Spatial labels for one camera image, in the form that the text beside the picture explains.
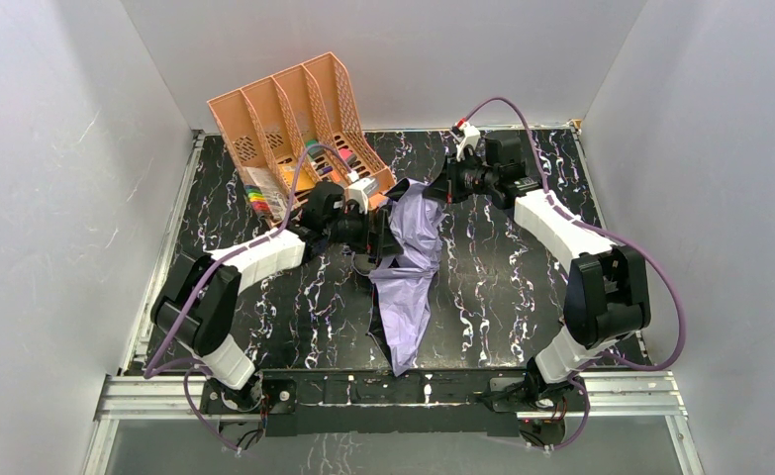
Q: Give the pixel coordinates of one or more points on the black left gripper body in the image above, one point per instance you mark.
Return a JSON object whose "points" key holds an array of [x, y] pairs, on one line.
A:
{"points": [[374, 232]]}

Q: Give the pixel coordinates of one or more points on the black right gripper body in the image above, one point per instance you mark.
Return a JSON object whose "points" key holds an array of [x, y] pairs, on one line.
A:
{"points": [[444, 185]]}

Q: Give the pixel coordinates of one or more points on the lavender folding umbrella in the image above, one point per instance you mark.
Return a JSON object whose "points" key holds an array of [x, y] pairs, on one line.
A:
{"points": [[401, 282]]}

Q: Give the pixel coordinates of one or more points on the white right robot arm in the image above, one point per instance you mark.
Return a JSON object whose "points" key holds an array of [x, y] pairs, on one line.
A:
{"points": [[606, 298]]}

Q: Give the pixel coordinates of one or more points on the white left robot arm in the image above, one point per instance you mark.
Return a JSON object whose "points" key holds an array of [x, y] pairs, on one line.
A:
{"points": [[196, 305]]}

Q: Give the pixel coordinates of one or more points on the colourful marker pen pack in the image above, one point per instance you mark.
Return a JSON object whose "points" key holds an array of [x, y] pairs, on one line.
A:
{"points": [[266, 207]]}

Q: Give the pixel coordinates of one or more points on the orange plastic desk organizer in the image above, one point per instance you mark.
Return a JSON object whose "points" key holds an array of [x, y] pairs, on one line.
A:
{"points": [[266, 123]]}

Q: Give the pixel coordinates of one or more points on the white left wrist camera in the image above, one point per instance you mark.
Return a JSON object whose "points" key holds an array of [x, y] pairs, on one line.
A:
{"points": [[360, 189]]}

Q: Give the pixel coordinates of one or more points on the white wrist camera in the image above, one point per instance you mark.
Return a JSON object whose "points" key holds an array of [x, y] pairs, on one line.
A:
{"points": [[469, 134], [360, 189]]}

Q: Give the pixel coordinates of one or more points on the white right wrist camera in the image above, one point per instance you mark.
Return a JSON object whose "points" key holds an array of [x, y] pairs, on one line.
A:
{"points": [[469, 134]]}

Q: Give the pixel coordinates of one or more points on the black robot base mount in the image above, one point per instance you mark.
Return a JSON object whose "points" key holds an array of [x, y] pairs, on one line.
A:
{"points": [[495, 402]]}

